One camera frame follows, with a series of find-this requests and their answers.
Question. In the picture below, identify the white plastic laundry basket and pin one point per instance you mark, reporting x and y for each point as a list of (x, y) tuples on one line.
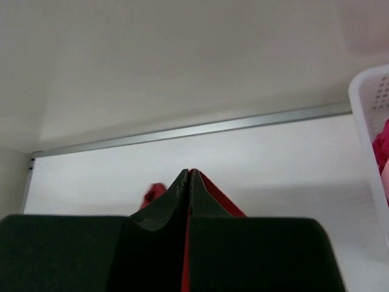
[(368, 95)]

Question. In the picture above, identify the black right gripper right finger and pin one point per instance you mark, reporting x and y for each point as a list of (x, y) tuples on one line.
[(261, 254)]

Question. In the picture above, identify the pink t shirt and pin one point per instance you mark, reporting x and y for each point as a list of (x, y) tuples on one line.
[(380, 148)]

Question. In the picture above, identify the dark red t shirt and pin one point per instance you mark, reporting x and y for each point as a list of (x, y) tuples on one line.
[(218, 194)]

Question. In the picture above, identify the aluminium table edge rail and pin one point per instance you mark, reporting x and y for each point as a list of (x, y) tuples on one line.
[(289, 116)]

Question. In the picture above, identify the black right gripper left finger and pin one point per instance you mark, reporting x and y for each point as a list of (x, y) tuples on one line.
[(69, 253)]

